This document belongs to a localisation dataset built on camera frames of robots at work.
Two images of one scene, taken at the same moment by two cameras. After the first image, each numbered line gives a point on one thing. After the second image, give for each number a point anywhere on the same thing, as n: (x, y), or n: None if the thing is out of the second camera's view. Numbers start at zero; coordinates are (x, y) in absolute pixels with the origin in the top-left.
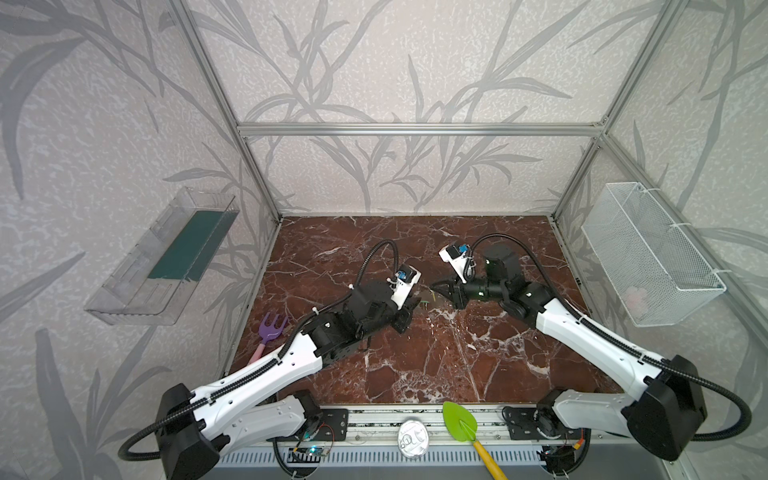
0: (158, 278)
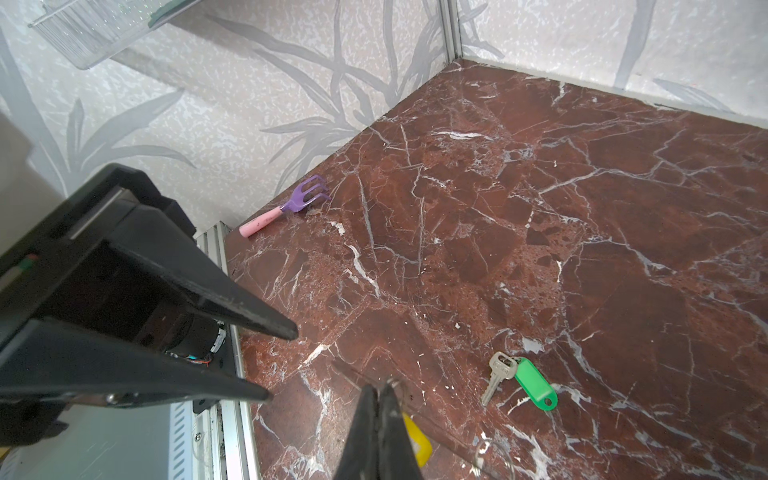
0: (83, 30)
